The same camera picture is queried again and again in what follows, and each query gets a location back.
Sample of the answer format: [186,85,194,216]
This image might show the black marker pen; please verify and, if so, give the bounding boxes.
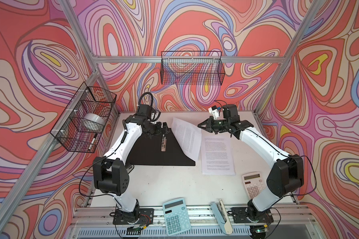
[88,133,98,151]

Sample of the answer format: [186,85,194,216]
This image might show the black silver stapler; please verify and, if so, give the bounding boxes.
[126,164,135,174]

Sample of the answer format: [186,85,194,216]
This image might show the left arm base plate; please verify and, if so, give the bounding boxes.
[109,208,154,226]

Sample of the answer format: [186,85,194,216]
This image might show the teal clip folder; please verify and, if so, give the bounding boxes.
[126,128,195,167]

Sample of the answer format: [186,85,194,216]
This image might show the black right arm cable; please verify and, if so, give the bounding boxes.
[213,100,318,237]

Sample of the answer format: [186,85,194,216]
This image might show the white tape roll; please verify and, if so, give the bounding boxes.
[84,113,105,125]

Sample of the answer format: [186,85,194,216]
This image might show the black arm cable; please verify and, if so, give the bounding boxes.
[78,92,162,237]
[213,100,318,237]

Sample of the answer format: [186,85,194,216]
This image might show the black wire basket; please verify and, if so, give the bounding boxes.
[160,50,225,86]
[50,83,117,153]

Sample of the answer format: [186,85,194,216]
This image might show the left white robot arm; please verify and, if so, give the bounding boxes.
[92,114,169,213]

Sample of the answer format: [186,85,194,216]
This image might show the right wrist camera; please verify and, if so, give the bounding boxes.
[208,104,239,120]

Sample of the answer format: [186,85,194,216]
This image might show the teal calculator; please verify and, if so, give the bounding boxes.
[163,198,191,236]

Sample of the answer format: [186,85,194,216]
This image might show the white printed paper sheets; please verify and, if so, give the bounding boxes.
[200,135,235,175]

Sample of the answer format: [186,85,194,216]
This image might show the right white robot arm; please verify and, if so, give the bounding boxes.
[197,117,304,214]

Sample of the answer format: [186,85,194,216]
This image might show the light blue stapler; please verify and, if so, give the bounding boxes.
[210,199,233,235]

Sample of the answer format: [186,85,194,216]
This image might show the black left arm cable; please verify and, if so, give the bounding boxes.
[78,92,162,237]

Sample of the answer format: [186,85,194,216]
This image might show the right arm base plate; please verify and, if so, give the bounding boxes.
[227,207,274,224]

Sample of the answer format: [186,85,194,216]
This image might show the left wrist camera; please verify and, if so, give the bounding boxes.
[136,104,153,119]

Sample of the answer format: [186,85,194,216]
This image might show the pink white calculator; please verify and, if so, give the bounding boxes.
[241,172,266,199]

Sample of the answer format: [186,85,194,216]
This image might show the black wire basket left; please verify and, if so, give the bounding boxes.
[50,83,117,153]

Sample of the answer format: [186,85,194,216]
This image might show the black wire basket back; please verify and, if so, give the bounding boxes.
[160,50,225,86]

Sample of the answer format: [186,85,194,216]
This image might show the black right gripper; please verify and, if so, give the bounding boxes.
[197,116,230,134]

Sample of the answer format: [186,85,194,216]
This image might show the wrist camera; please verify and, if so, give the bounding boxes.
[208,104,239,120]
[136,104,153,119]

